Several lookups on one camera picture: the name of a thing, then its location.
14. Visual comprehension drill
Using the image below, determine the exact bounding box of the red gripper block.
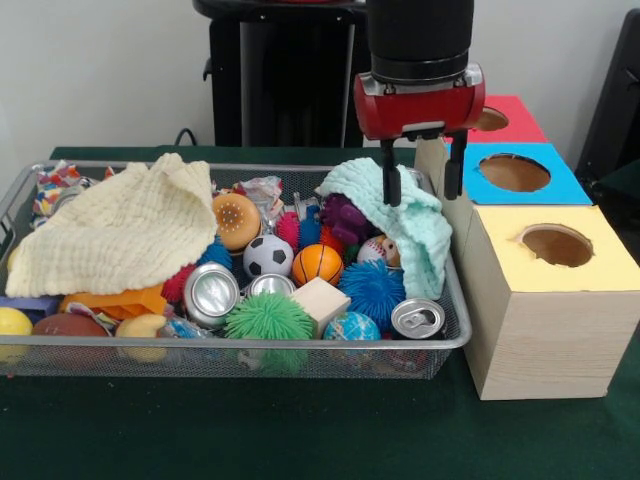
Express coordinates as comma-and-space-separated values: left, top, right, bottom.
352, 64, 488, 209

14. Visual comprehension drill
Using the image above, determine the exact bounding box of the mint green muslin cloth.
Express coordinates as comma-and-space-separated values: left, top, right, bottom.
316, 157, 454, 301

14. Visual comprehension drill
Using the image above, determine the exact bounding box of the purple spiky ball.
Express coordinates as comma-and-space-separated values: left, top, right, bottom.
320, 193, 376, 246

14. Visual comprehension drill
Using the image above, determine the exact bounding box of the wooden box with three holes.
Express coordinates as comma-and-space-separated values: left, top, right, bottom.
414, 94, 640, 401

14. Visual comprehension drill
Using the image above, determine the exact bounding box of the clear mesh bin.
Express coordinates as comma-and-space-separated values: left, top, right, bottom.
0, 160, 473, 381

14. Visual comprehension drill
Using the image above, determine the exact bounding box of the blue spiky ball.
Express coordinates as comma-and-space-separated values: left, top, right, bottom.
338, 260, 406, 331

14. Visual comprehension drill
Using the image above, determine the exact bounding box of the small orange basketball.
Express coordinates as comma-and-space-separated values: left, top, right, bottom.
292, 244, 345, 288

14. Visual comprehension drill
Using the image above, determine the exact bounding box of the silver can with pull tab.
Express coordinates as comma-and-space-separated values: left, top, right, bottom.
390, 297, 445, 341

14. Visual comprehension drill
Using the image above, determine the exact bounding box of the wooden cube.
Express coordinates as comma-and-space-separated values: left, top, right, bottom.
290, 277, 353, 338

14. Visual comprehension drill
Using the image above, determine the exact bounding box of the small globe ball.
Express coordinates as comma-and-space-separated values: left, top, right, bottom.
322, 311, 382, 343

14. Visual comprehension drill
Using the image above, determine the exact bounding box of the small soccer ball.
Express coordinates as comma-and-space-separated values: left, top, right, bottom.
243, 234, 295, 279

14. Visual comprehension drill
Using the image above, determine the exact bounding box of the black chair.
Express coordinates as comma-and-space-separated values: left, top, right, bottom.
575, 8, 640, 196

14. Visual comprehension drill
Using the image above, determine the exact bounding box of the large green spiky ball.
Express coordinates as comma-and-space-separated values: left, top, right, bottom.
223, 292, 317, 346

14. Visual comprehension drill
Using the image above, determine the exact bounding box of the silver can with open top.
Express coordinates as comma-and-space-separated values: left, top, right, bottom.
183, 262, 241, 329

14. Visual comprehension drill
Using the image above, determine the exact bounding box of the dark green table cloth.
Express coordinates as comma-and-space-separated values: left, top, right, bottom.
0, 145, 640, 480

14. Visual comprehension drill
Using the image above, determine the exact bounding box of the cream yellow muslin cloth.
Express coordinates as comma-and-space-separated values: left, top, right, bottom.
5, 152, 216, 299

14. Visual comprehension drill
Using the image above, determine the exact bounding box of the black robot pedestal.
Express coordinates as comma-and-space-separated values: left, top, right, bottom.
193, 0, 376, 149

